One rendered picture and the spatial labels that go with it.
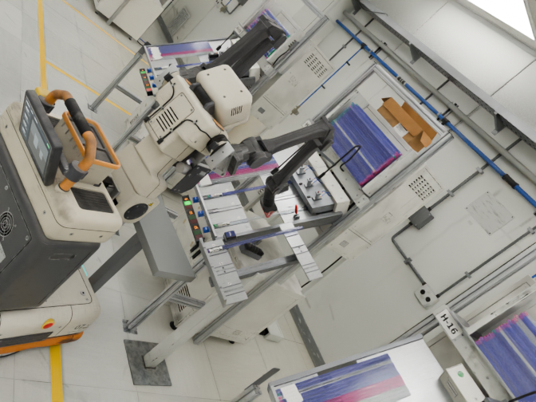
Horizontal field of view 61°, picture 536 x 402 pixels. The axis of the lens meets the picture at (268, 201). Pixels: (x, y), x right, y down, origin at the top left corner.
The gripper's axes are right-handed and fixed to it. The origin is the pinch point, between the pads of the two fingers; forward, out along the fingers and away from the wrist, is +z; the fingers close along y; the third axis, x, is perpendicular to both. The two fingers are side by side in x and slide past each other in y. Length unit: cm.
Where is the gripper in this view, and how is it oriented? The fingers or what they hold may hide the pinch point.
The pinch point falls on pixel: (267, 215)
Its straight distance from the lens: 240.9
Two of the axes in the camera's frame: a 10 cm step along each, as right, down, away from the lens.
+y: -3.4, -6.7, 6.6
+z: -0.8, 7.1, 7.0
